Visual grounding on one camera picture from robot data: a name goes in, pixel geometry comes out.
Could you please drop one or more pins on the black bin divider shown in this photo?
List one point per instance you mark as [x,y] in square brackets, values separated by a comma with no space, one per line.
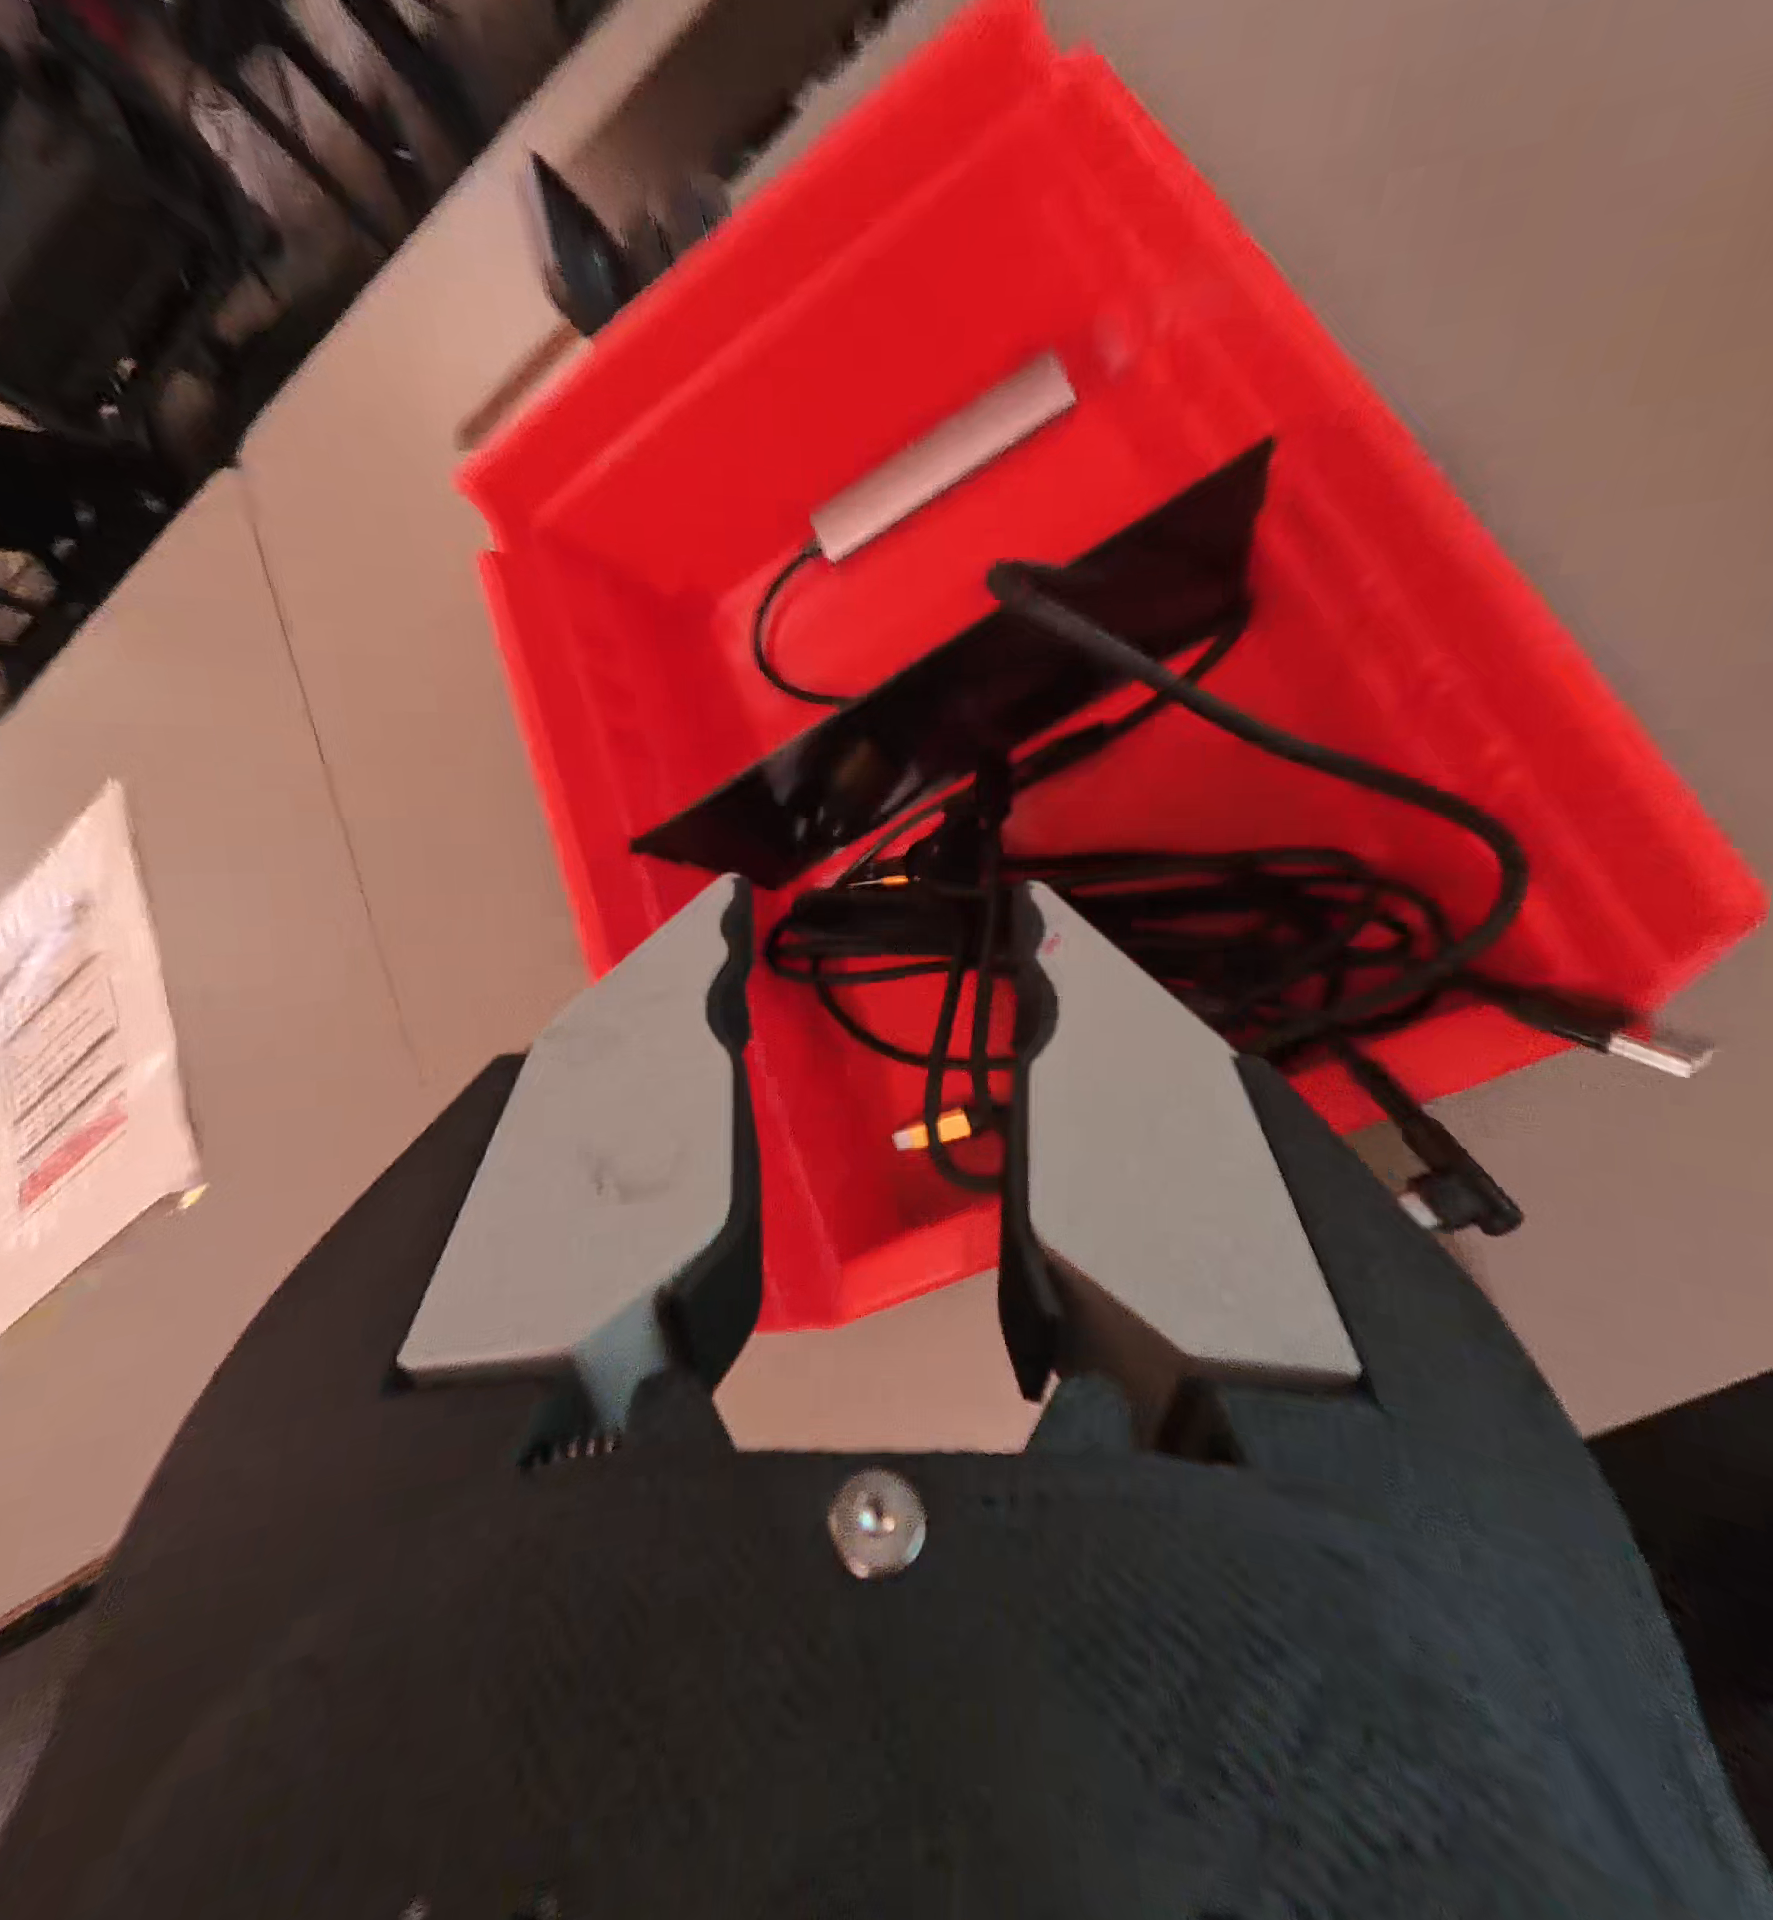
[1125,555]

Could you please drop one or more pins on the printed paper sheet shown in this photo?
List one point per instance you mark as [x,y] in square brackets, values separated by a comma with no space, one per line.
[75,1081]

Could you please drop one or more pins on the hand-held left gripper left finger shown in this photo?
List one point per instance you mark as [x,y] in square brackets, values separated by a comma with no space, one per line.
[586,1186]

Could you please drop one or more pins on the red plastic bin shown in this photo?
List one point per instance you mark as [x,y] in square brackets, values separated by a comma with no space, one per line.
[1426,632]

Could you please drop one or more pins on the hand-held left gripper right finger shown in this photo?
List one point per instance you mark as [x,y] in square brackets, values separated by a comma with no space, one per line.
[1170,1186]

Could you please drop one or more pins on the grey usb hub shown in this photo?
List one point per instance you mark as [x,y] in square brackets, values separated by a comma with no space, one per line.
[945,458]

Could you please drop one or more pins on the black charging case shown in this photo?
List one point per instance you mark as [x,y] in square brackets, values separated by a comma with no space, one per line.
[573,248]

